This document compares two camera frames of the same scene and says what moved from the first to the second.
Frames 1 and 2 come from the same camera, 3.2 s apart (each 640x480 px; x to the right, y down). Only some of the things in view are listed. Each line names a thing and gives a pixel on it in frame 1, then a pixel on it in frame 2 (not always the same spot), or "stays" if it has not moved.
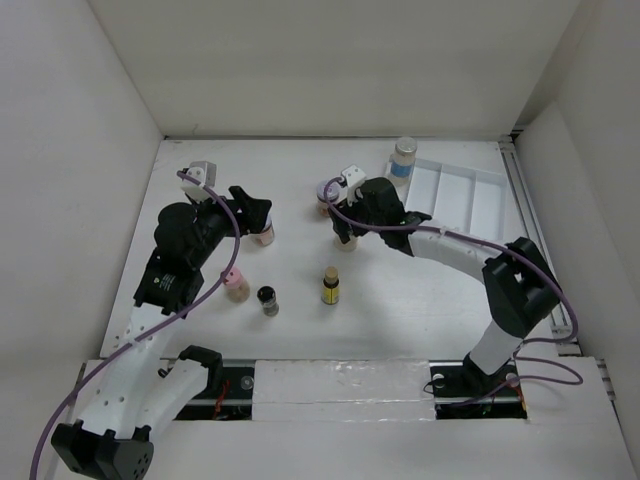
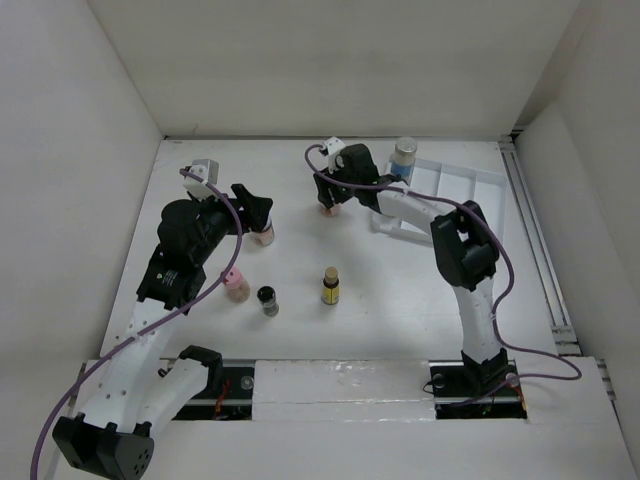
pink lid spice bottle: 238,290 stays
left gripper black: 249,211 stays
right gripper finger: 359,231 → 340,194
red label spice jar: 267,235 stays
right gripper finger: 341,226 → 326,190
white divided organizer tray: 459,200 stays
